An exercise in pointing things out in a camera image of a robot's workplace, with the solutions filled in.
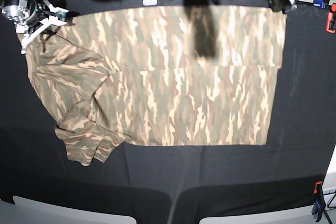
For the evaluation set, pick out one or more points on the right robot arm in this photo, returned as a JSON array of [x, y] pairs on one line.
[[18, 11]]

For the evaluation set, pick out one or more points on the red clamp right rear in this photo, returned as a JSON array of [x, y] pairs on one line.
[[330, 25]]

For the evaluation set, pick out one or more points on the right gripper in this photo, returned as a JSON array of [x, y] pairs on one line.
[[44, 16]]

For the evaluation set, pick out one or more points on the black table cloth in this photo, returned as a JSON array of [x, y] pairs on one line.
[[181, 184]]

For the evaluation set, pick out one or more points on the red blue clamp front right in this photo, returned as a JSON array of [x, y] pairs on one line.
[[319, 202]]

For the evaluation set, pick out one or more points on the camouflage t-shirt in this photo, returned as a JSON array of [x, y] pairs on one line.
[[159, 76]]

